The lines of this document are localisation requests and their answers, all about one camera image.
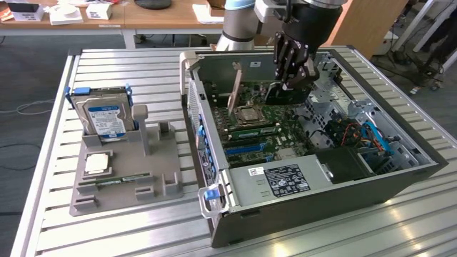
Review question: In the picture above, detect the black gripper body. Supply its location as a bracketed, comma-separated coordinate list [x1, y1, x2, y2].
[279, 4, 343, 55]

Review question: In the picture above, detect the graphics card black fan shroud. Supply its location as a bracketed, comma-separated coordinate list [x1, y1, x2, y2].
[226, 62, 311, 113]

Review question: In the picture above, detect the wooden cabinet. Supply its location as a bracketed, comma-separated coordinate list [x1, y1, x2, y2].
[327, 0, 410, 58]

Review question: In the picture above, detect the green motherboard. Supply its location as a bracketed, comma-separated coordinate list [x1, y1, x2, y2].
[210, 90, 318, 167]

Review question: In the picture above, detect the small white device box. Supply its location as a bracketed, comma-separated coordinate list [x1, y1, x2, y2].
[379, 31, 399, 56]

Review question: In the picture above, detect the white paper stack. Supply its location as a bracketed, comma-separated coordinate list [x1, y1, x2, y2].
[191, 4, 226, 25]

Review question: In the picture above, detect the black stand with casters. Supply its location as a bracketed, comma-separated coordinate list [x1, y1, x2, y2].
[409, 26, 450, 94]

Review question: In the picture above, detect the blue expansion slot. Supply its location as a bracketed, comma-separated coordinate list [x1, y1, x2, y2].
[223, 143, 269, 156]

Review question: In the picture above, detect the person in dark clothes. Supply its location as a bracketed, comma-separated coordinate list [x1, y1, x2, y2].
[426, 5, 457, 53]

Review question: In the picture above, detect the dark round flat object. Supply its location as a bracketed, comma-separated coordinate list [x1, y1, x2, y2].
[134, 0, 173, 10]

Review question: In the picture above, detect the grey power supply unit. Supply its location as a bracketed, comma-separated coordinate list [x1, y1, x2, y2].
[227, 154, 334, 207]

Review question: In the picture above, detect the open black PC case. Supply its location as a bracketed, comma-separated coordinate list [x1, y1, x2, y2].
[179, 48, 450, 249]

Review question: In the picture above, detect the white labelled cardboard box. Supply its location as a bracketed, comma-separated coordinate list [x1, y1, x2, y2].
[85, 3, 115, 21]

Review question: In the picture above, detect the hard disk in blue caddy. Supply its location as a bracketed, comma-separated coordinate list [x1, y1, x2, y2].
[63, 83, 133, 140]

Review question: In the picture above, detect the grey parts rack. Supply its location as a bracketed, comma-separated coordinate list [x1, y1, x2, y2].
[67, 104, 183, 217]

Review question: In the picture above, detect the white round roll on box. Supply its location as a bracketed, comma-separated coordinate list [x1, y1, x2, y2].
[47, 4, 85, 26]

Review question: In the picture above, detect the silver CPU chip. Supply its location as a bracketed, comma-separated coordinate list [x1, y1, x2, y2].
[83, 154, 109, 175]

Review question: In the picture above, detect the white box with black lid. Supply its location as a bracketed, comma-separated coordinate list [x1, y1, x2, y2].
[6, 2, 45, 22]

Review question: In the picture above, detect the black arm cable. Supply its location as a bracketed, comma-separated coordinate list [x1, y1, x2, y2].
[281, 0, 301, 24]

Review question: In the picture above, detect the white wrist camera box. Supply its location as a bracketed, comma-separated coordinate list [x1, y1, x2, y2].
[254, 0, 286, 24]

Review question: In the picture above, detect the CPU socket with metal frame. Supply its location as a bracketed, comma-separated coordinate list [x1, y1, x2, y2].
[233, 104, 271, 129]

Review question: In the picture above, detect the white frame table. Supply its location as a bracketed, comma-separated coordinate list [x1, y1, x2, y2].
[391, 0, 457, 71]

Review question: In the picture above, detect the blue flat data wire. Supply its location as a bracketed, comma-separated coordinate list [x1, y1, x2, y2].
[359, 122, 393, 157]

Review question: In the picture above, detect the coloured power wire bundle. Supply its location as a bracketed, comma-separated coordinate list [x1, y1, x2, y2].
[338, 122, 375, 148]

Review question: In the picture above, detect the wooden desk white frame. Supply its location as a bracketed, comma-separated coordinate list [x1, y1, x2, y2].
[0, 0, 125, 37]
[122, 0, 271, 50]

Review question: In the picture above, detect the white floor cable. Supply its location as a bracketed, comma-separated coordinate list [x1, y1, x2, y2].
[0, 98, 55, 115]

